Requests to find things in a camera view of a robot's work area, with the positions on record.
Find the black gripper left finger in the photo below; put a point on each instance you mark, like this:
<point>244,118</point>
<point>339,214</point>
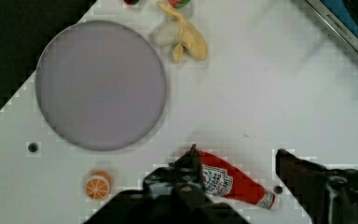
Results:
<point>170,195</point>

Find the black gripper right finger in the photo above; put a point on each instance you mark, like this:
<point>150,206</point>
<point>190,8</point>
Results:
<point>329,196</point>

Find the silver black toaster oven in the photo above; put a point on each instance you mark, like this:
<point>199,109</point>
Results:
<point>340,17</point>

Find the red ketchup bottle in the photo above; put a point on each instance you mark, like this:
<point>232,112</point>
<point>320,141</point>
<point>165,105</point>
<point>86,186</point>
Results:
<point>222,179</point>

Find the orange slice toy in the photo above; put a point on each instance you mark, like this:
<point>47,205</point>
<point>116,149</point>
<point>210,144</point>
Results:
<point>98,186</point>

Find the lavender round plate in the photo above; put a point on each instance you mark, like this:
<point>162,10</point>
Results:
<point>100,85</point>

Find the plush peeled banana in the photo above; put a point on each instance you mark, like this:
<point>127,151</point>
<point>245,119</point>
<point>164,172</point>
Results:
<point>181,34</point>

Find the pink green fruit toy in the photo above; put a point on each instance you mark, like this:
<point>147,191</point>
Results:
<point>178,3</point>

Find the red strawberry toy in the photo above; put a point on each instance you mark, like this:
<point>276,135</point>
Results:
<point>131,2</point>

